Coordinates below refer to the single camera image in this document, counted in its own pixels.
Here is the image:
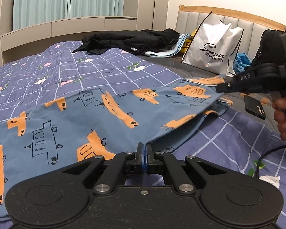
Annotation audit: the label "beige window bench cabinet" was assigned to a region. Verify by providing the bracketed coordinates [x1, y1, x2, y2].
[0, 15, 138, 65]

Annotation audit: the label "blue plastic bag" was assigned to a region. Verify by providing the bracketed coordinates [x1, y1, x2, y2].
[233, 52, 252, 75]

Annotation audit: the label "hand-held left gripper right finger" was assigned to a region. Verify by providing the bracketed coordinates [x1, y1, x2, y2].
[145, 142, 227, 195]

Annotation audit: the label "padded headboard with wooden frame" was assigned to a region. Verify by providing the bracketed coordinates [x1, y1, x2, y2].
[175, 4, 286, 64]

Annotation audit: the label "black backpack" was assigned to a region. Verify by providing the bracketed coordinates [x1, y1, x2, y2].
[251, 29, 286, 69]

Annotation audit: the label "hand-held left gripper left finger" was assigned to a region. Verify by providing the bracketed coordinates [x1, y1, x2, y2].
[60, 142, 146, 195]

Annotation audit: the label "blue pants with orange print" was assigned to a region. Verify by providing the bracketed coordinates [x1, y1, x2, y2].
[0, 73, 234, 220]

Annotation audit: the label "purple checked floral quilt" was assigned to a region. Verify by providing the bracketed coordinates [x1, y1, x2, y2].
[0, 40, 286, 229]

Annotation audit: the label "light blue cloth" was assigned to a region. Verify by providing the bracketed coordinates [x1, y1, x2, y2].
[145, 34, 192, 58]

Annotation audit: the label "yellow packet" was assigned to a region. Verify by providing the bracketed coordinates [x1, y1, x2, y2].
[181, 30, 198, 53]

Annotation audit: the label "small black box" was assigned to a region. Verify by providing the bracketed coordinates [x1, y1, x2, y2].
[243, 95, 267, 121]

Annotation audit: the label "white shopping bag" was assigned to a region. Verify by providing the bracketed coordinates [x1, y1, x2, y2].
[181, 11, 244, 75]

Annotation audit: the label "black cable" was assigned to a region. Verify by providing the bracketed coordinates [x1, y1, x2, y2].
[254, 144, 286, 179]

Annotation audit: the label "black clothing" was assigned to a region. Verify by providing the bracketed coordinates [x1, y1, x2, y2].
[71, 29, 182, 55]

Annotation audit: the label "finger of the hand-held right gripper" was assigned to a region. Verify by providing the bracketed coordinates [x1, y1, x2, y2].
[215, 70, 280, 94]

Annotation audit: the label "beige wardrobe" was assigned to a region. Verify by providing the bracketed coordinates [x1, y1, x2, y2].
[136, 0, 171, 31]

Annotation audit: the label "person's right hand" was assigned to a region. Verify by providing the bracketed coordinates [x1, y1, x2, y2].
[271, 94, 286, 139]

